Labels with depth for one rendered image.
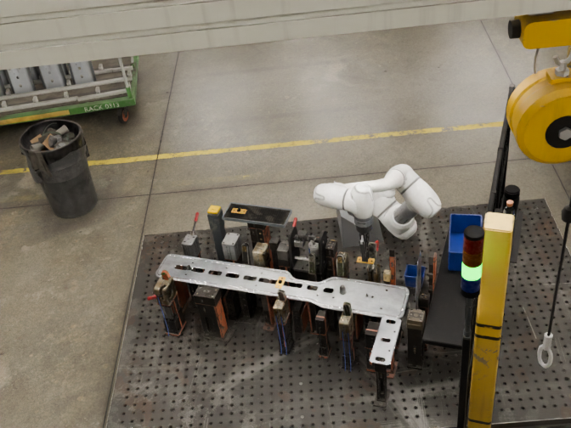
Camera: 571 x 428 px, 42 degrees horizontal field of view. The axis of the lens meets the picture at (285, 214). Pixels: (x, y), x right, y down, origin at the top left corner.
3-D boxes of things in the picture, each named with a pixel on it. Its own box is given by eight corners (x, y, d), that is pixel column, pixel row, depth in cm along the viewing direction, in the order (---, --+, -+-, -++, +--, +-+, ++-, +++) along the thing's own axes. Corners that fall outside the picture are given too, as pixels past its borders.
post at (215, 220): (218, 271, 453) (206, 215, 425) (223, 262, 459) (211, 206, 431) (229, 273, 451) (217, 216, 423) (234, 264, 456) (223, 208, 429)
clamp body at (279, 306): (275, 354, 399) (267, 309, 377) (282, 336, 408) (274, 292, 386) (291, 357, 396) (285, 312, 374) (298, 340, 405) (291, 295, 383)
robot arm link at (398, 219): (393, 202, 461) (418, 228, 459) (374, 220, 459) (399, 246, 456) (423, 171, 386) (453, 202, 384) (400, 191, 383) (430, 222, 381)
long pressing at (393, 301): (150, 280, 411) (149, 278, 410) (167, 253, 427) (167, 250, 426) (402, 321, 369) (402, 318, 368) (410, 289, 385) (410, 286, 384)
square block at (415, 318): (406, 368, 383) (406, 319, 360) (409, 355, 389) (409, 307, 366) (421, 370, 380) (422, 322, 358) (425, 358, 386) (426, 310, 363)
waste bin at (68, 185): (39, 228, 618) (9, 156, 572) (53, 188, 660) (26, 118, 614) (98, 222, 615) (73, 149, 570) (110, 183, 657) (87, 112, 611)
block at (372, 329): (363, 371, 384) (360, 335, 366) (368, 354, 392) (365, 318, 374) (381, 374, 381) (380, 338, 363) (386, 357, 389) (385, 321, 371)
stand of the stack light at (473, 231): (455, 347, 287) (462, 235, 251) (458, 334, 292) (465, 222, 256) (474, 351, 285) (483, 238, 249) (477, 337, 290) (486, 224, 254)
